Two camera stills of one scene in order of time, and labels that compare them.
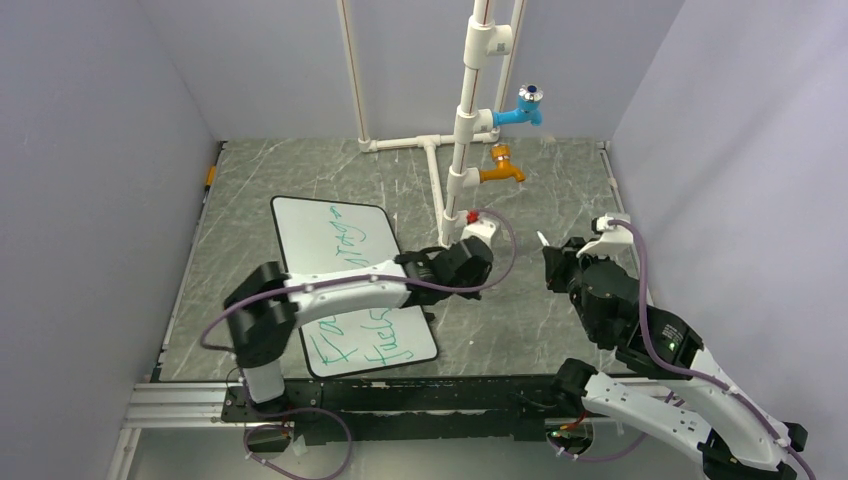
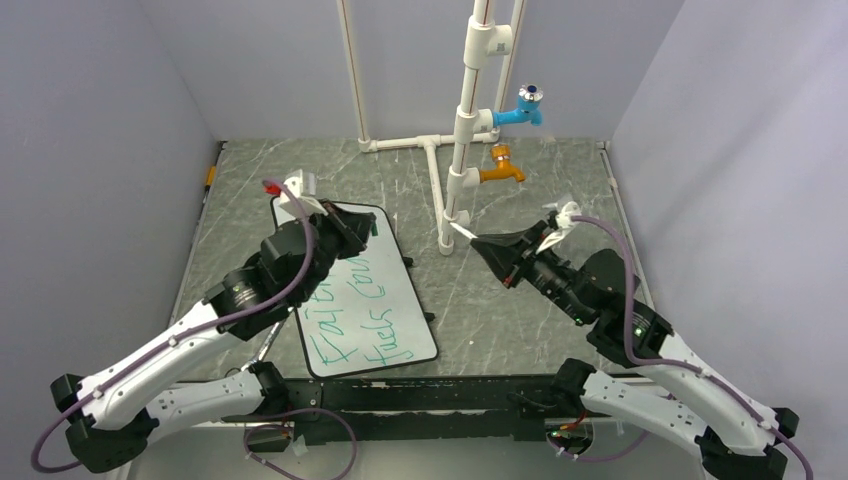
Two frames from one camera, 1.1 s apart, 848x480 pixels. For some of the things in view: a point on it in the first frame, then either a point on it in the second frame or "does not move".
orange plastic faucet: [501, 155] does not move
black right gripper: [558, 260] -> [507, 253]
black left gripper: [474, 295] -> [353, 228]
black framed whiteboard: [320, 239] does not move
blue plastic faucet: [528, 110] does not move
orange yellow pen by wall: [210, 178] does not move
